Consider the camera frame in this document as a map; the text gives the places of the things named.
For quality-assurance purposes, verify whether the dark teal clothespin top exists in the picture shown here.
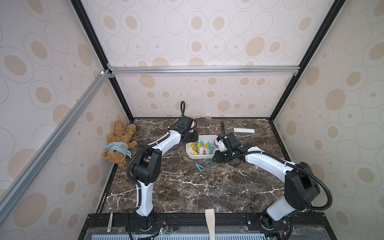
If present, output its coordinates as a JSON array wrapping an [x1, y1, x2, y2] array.
[[206, 159, 213, 167]]

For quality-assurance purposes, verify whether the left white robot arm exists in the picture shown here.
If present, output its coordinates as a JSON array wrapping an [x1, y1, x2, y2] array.
[[127, 116, 199, 217]]

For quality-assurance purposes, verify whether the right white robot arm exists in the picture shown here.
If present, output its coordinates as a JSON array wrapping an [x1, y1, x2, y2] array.
[[214, 133, 321, 225]]

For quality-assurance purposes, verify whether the white plastic storage box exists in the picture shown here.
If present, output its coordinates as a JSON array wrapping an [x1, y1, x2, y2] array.
[[186, 135, 220, 159]]

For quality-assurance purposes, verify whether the white paper strip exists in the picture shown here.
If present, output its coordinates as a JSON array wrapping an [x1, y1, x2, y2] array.
[[234, 128, 255, 134]]

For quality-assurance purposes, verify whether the brown teddy bear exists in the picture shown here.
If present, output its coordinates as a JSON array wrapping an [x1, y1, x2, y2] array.
[[102, 119, 138, 167]]

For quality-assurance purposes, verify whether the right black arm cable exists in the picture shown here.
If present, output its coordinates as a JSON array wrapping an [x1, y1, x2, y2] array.
[[220, 121, 333, 211]]

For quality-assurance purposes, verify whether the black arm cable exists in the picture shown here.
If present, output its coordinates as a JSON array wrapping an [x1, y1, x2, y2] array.
[[126, 100, 196, 211], [220, 121, 333, 211]]

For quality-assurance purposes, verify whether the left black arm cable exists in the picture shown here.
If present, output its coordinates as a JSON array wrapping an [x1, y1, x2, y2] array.
[[126, 100, 196, 211]]

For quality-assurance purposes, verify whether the silver aluminium rail back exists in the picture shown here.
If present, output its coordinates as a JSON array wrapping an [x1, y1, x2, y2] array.
[[111, 66, 300, 74]]

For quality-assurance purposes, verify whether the silver aluminium rail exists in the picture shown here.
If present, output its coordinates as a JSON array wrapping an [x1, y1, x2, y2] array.
[[111, 66, 300, 74], [1, 69, 111, 224]]

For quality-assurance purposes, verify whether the beige strap at front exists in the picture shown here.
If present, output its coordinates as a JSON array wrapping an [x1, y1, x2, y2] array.
[[204, 209, 217, 240]]

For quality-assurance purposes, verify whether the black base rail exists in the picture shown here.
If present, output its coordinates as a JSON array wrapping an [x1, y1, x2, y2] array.
[[83, 212, 329, 233]]

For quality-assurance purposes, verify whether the silver aluminium rail left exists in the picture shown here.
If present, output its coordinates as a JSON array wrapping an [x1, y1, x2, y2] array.
[[1, 69, 111, 224]]

